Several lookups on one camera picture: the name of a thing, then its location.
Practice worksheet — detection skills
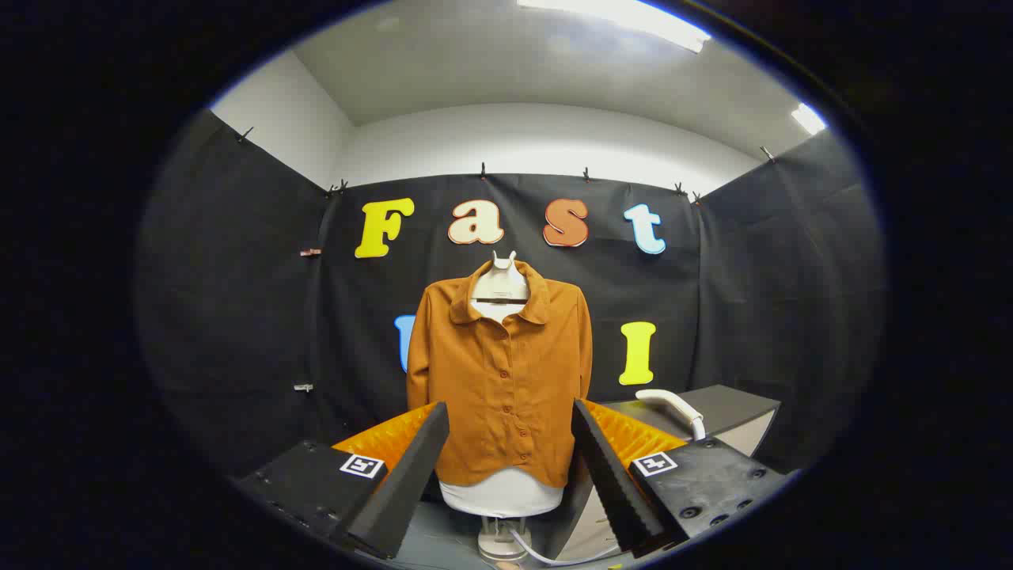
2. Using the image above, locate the black backdrop cloth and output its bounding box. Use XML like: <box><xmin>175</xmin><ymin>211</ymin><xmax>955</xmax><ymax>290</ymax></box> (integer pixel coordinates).
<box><xmin>135</xmin><ymin>109</ymin><xmax>887</xmax><ymax>492</ymax></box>

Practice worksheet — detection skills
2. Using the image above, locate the white cable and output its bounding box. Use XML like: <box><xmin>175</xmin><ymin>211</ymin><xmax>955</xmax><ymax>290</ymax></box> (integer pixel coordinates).
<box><xmin>506</xmin><ymin>526</ymin><xmax>626</xmax><ymax>568</ymax></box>

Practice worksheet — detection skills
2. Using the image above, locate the grey cabinet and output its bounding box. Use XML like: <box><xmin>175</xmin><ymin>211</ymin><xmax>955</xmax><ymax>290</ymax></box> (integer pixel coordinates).
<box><xmin>546</xmin><ymin>385</ymin><xmax>782</xmax><ymax>563</ymax></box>

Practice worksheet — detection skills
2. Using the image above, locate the long ceiling light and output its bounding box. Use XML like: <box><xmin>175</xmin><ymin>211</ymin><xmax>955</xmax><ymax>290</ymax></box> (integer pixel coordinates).
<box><xmin>518</xmin><ymin>0</ymin><xmax>711</xmax><ymax>54</ymax></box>

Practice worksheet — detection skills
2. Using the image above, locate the white clothes hanger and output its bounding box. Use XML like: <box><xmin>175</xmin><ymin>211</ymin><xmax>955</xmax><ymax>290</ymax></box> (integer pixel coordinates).
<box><xmin>472</xmin><ymin>250</ymin><xmax>529</xmax><ymax>306</ymax></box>

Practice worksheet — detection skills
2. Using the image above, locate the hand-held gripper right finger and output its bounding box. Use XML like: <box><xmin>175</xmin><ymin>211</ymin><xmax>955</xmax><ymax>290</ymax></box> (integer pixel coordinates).
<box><xmin>571</xmin><ymin>398</ymin><xmax>792</xmax><ymax>557</ymax></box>

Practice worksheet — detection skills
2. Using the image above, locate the white mannequin stand base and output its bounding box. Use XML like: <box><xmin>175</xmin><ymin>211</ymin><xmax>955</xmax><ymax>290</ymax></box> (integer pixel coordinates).
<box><xmin>477</xmin><ymin>515</ymin><xmax>533</xmax><ymax>563</ymax></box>

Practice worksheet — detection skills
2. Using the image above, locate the small ceiling light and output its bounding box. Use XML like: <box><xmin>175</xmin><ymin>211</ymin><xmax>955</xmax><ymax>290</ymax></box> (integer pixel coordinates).
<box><xmin>791</xmin><ymin>103</ymin><xmax>828</xmax><ymax>135</ymax></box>

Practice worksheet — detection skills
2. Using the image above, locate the white garment steamer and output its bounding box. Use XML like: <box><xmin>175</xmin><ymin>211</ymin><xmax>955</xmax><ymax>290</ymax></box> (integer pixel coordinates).
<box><xmin>635</xmin><ymin>389</ymin><xmax>706</xmax><ymax>441</ymax></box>

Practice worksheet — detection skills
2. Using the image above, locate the white mannequin torso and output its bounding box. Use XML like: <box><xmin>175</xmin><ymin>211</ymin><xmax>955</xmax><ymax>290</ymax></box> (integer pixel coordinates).
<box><xmin>438</xmin><ymin>297</ymin><xmax>565</xmax><ymax>519</ymax></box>

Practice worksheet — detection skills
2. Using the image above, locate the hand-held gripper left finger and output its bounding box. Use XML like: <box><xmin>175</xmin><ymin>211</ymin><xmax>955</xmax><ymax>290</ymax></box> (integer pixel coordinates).
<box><xmin>233</xmin><ymin>401</ymin><xmax>450</xmax><ymax>561</ymax></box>

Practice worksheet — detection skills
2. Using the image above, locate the brown button-up shirt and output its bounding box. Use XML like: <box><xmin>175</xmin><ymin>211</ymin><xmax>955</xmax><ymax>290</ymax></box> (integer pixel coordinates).
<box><xmin>406</xmin><ymin>260</ymin><xmax>594</xmax><ymax>489</ymax></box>

